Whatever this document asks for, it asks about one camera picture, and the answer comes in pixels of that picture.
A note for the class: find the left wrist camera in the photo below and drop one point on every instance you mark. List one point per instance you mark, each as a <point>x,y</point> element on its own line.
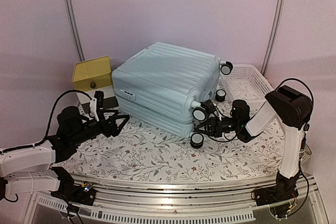
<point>96,106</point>

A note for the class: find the floral white tablecloth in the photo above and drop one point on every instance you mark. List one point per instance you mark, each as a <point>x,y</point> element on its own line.
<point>145,153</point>

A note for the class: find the aluminium front rail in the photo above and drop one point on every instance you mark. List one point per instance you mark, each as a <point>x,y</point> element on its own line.
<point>230,201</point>

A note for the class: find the striped woven cup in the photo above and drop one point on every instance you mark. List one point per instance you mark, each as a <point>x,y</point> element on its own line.
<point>305,154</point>

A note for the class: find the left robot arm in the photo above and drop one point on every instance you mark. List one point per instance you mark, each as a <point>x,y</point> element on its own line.
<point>35,167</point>

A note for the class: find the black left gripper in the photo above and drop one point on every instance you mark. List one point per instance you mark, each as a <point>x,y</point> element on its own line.
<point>113,130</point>

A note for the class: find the right wall aluminium post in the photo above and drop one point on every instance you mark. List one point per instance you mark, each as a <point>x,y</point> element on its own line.
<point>272,36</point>

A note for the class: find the wall aluminium post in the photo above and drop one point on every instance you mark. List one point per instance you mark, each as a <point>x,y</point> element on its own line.
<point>74,30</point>
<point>272,36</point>

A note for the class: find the white plastic mesh basket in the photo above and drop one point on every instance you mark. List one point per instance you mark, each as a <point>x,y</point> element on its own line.
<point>246,83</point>

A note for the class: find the light blue hard-shell suitcase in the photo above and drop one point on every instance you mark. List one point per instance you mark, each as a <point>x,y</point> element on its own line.
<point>163,83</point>

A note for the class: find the yellow white drawer organizer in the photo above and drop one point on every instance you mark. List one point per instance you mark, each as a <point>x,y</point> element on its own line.
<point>95,75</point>

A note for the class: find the left wall aluminium post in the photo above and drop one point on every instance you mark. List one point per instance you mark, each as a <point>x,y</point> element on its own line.
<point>74,30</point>

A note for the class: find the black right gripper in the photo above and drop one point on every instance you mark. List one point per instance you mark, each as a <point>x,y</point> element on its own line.
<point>214,127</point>

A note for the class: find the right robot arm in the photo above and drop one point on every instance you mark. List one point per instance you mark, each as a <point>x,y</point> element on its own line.
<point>291,108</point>

